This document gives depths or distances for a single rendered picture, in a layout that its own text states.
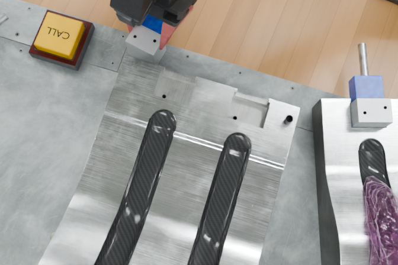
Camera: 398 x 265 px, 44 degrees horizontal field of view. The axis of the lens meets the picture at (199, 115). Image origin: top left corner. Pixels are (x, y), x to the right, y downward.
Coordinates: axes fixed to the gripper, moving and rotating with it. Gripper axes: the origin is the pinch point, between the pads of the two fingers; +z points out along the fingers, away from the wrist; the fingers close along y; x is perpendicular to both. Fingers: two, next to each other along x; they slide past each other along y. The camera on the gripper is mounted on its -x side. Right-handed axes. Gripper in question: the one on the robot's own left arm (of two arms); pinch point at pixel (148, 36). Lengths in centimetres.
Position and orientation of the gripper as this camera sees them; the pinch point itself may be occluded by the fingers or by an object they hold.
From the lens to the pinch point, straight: 77.0
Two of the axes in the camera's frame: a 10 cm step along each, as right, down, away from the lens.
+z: -2.5, 6.4, 7.2
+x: 3.9, -6.2, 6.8
